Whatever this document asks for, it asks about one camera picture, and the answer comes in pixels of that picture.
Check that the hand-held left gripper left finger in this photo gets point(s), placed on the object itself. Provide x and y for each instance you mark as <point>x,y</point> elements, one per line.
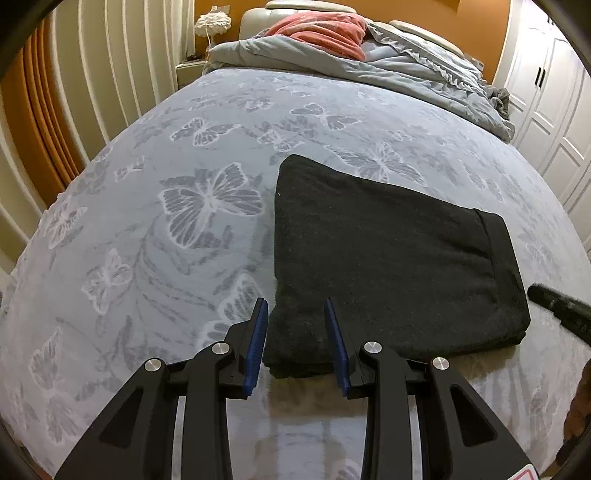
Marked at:
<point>256,344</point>

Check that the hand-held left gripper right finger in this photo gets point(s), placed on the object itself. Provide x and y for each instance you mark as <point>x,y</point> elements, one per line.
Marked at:
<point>337,346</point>

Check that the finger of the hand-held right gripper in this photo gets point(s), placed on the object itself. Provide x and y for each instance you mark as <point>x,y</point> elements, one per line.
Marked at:
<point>565,309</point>

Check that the black pants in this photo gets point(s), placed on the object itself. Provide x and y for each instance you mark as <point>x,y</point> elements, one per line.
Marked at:
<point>383,258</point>

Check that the butterfly print bedspread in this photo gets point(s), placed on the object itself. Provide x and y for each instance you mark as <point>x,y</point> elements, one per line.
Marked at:
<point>152,258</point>

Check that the white wardrobe doors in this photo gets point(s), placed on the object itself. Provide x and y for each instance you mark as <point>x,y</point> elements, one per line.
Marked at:
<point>549,106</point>

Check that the dark grey crumpled cloth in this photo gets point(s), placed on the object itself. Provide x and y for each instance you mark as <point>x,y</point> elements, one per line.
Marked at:
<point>501,99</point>

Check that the white nightstand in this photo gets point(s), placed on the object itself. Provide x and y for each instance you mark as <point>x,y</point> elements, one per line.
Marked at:
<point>189,74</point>

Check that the grey ruffled quilt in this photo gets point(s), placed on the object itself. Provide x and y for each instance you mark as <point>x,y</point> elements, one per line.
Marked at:
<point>406,69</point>

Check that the white and orange curtain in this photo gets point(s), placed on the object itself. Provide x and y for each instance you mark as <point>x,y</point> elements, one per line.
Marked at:
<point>69,92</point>

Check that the red blanket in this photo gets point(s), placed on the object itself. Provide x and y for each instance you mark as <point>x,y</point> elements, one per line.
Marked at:
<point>318,32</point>

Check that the beige padded headboard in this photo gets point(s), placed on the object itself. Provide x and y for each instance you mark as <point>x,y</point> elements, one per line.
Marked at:
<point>254,23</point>

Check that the white flower lamp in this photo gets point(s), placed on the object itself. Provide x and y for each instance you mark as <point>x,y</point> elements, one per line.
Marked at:
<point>212,23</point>

